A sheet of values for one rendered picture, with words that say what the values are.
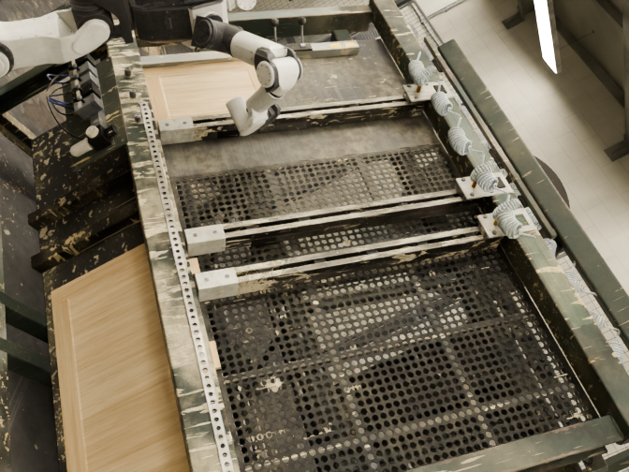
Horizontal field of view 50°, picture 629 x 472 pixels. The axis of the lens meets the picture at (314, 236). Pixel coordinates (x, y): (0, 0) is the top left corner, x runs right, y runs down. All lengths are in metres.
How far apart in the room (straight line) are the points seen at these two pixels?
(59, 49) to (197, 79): 0.66
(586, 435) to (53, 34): 2.06
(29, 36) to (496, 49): 7.52
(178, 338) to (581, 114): 6.93
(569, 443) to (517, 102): 6.84
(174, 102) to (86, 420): 1.23
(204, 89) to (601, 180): 5.73
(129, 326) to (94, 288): 0.25
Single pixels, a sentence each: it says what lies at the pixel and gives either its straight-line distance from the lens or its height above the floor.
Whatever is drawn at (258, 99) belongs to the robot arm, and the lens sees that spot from 2.18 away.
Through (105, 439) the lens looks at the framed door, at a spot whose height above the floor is 0.40.
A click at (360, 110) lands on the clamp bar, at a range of 2.77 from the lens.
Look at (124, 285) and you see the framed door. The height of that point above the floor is 0.56.
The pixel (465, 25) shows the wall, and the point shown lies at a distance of 9.79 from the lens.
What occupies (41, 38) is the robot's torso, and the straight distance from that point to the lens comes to 2.46.
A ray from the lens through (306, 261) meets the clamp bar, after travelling 2.22.
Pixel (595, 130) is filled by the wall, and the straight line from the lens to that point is 8.31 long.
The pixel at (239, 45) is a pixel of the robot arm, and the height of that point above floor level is 1.36.
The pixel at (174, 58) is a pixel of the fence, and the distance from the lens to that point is 2.96.
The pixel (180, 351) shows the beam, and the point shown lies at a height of 0.83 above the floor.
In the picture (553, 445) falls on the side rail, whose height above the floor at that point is 1.66.
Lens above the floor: 1.61
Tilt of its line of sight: 8 degrees down
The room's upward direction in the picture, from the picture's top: 63 degrees clockwise
